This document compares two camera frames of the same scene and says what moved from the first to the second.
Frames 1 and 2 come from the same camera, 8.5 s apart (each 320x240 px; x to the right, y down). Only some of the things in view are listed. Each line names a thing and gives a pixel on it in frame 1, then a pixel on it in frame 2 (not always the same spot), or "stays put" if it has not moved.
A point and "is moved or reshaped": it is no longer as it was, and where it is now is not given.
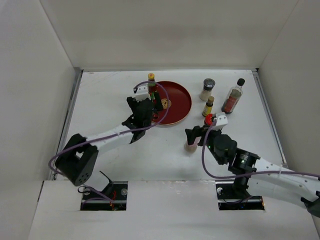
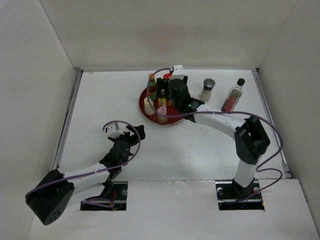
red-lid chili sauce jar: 208,119 is moved or reshaped
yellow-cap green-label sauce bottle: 152,86 stays put
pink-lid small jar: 192,148 to 161,118
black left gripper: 133,103 to 140,129
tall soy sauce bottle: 234,96 stays put
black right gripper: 192,133 to 163,84
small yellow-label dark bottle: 208,107 to 162,101
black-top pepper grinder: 208,84 stays put
